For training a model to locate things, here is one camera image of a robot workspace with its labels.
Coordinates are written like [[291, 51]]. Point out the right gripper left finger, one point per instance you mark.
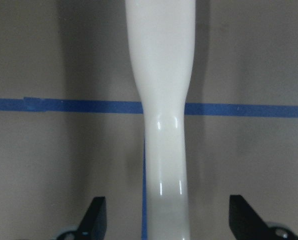
[[93, 224]]

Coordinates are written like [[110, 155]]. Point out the beige hand brush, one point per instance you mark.
[[161, 40]]

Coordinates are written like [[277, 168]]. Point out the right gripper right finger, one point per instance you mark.
[[246, 224]]

